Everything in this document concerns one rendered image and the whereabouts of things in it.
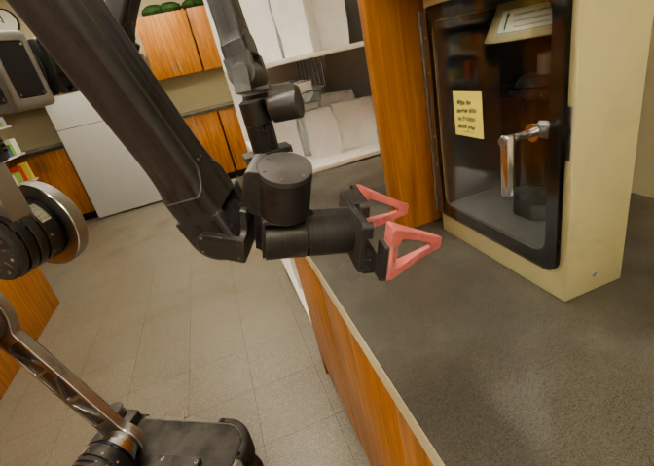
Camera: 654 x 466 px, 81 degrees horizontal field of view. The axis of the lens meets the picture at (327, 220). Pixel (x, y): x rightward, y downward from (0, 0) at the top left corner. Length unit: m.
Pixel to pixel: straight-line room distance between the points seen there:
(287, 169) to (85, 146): 5.12
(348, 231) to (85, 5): 0.32
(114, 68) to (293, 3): 1.36
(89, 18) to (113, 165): 5.07
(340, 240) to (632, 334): 0.41
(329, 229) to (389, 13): 0.51
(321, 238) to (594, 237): 0.41
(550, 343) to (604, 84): 0.34
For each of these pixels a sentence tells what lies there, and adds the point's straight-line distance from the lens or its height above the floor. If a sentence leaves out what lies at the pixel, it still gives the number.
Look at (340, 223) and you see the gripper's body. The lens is 0.44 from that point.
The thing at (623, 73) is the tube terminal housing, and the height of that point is 1.26.
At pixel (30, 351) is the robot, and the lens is 1.50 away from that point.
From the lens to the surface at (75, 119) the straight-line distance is 5.44.
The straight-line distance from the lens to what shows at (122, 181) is 5.48.
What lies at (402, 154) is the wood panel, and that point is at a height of 1.12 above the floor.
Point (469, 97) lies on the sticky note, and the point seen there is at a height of 1.24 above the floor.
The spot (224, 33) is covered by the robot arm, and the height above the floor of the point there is 1.43.
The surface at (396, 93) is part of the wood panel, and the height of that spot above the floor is 1.25.
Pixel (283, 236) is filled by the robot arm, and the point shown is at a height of 1.18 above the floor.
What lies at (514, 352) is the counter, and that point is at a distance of 0.60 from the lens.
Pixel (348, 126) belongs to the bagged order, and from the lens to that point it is 1.80.
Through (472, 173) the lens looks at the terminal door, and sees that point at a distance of 0.74.
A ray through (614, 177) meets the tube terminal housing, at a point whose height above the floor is 1.12.
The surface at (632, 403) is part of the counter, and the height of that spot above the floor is 0.94.
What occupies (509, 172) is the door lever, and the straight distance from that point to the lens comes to 0.59.
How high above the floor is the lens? 1.36
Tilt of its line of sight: 24 degrees down
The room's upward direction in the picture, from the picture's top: 13 degrees counter-clockwise
